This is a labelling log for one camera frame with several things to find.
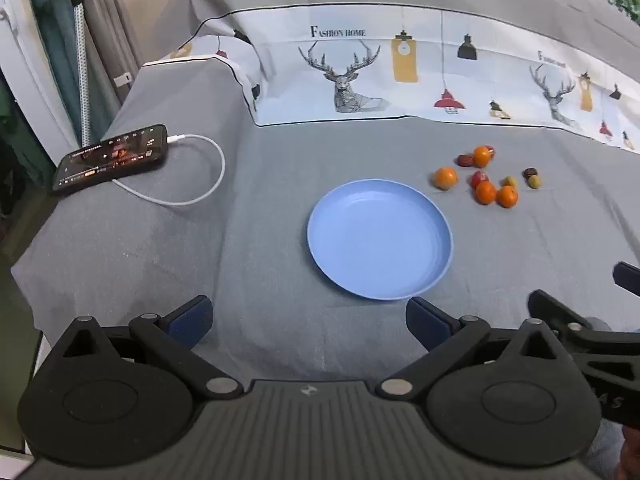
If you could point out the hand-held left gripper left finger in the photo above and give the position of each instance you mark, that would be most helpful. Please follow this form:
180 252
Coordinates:
192 319

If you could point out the dark brown jujube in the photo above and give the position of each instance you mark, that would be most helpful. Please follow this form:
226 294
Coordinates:
530 172

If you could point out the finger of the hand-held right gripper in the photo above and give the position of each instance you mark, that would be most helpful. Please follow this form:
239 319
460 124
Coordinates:
552 306
629 278

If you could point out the light blue plate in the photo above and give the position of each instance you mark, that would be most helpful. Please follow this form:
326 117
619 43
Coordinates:
380 240

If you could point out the black smartphone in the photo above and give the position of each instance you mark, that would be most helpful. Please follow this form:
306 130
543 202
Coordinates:
111 157

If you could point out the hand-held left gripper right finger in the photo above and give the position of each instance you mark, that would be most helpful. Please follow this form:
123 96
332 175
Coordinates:
429 321

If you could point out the patterned pole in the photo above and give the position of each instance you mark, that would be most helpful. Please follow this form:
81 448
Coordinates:
82 70

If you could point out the deer and lamp printed cloth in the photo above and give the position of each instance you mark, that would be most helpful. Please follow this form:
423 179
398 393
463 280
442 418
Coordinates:
400 75

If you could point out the teal curtain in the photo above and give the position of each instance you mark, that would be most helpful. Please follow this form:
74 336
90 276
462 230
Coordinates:
50 35

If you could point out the orange mandarin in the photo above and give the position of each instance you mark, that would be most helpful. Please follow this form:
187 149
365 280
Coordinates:
445 178
507 197
482 156
485 193

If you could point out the grey bed sheet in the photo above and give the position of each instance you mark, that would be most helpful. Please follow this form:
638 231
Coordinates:
240 240

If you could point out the grey curtain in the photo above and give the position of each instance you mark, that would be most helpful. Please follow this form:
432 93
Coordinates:
112 20

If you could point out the small green olive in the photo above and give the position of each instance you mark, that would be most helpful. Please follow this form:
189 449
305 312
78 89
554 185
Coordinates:
535 181

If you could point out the dark red jujube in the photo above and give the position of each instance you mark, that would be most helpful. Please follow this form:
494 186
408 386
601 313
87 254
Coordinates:
464 160

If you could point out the small yellow round fruit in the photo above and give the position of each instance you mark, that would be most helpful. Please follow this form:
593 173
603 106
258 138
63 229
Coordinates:
510 181

